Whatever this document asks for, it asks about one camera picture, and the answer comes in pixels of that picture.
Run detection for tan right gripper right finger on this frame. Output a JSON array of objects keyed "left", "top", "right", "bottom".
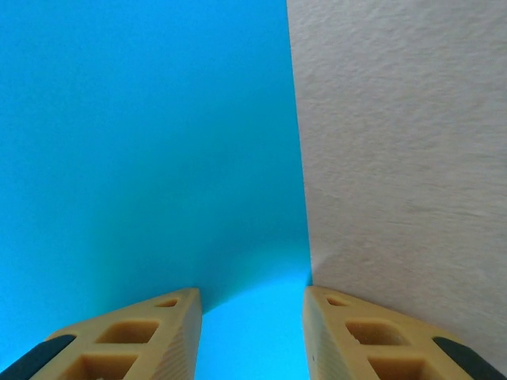
[{"left": 302, "top": 285, "right": 507, "bottom": 380}]

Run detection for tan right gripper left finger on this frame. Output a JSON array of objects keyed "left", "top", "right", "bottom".
[{"left": 0, "top": 287, "right": 203, "bottom": 380}]

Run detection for blue cloth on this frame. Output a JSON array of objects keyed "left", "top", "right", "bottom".
[{"left": 0, "top": 0, "right": 314, "bottom": 380}]

